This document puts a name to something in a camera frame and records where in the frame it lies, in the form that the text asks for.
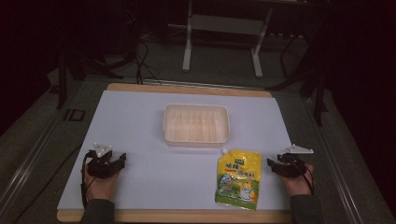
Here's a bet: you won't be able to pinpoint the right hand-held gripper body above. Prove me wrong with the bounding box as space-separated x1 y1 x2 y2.
276 143 315 179

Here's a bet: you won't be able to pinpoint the yellow spouted pouch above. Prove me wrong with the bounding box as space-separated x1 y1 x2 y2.
214 147 262 212

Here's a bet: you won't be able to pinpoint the black floor cables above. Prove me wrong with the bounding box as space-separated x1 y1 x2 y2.
133 36 163 87

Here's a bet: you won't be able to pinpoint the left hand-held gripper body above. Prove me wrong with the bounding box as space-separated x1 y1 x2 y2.
85 142 117 180

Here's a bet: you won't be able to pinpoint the black metal stand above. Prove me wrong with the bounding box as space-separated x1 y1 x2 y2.
55 46 125 110
265 27 330 127

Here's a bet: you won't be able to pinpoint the person's right hand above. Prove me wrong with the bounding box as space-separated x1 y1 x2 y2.
279 163 315 197

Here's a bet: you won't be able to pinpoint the wooden table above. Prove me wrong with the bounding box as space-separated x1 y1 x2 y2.
56 82 294 224

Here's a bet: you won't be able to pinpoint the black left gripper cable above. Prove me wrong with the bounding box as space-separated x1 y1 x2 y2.
80 150 96 209

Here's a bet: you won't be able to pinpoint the white table mat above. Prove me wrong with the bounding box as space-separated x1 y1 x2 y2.
57 90 292 212

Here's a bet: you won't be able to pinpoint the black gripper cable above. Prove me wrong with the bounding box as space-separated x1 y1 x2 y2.
285 154 316 196
80 150 96 209

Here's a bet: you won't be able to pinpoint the white metal stand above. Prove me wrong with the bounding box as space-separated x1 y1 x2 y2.
181 0 276 79

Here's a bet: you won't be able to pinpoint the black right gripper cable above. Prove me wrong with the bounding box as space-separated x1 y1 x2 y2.
285 154 316 196

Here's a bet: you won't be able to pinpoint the white plastic tray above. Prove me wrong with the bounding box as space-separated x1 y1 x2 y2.
162 103 232 148

